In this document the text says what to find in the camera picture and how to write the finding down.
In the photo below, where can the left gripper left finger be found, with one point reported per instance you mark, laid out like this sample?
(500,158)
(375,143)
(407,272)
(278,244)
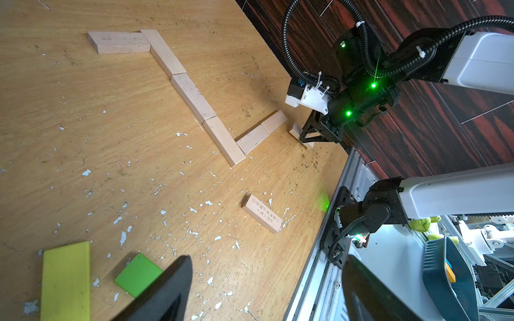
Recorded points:
(166,297)

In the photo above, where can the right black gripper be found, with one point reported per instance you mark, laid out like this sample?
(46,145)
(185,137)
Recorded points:
(364,98)

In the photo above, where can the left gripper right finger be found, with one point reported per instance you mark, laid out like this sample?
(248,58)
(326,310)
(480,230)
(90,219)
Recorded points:
(367,298)

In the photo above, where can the short green block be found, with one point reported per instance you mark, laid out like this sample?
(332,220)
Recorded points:
(138,275)

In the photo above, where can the yellow block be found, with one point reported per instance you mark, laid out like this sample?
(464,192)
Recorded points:
(65,285)

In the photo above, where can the natural wood block crosswise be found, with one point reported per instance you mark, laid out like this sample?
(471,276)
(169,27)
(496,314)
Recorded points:
(119,42)

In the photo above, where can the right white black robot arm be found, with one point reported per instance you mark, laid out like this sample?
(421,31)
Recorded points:
(435,128)

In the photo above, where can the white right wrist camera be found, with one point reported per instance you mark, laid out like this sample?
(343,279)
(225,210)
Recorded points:
(300,93)

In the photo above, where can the aluminium front rail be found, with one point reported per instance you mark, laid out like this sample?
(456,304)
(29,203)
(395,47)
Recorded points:
(319,292)

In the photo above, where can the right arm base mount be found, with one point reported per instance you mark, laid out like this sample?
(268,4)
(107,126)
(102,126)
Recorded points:
(345,210)

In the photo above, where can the teal bin outside enclosure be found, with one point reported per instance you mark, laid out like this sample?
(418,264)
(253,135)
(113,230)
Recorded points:
(449,281)

